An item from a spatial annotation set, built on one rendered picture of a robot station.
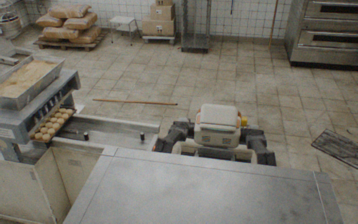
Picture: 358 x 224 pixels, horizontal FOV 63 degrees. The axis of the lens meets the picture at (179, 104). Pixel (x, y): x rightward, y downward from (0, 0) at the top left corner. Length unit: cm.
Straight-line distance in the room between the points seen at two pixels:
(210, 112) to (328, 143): 231
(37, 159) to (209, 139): 118
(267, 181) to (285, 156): 281
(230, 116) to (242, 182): 106
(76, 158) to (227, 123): 116
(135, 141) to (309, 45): 363
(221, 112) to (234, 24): 441
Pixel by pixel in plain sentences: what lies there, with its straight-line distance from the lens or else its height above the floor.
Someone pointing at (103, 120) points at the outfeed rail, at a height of 89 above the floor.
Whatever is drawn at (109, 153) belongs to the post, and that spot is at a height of 182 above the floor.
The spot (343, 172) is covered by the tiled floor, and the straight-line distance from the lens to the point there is 350.
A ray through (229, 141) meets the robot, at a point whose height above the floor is 110.
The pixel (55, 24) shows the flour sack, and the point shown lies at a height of 46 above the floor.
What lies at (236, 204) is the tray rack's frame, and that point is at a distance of 58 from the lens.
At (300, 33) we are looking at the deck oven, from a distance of 502.
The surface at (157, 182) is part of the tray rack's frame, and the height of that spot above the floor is 182.
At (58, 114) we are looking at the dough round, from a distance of 246.
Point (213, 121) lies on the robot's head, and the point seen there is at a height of 127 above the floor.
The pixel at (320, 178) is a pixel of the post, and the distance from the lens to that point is 67.
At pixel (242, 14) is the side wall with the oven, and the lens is 591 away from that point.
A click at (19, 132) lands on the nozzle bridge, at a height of 112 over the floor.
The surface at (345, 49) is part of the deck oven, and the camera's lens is 523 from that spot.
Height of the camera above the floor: 228
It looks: 35 degrees down
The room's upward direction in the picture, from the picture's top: straight up
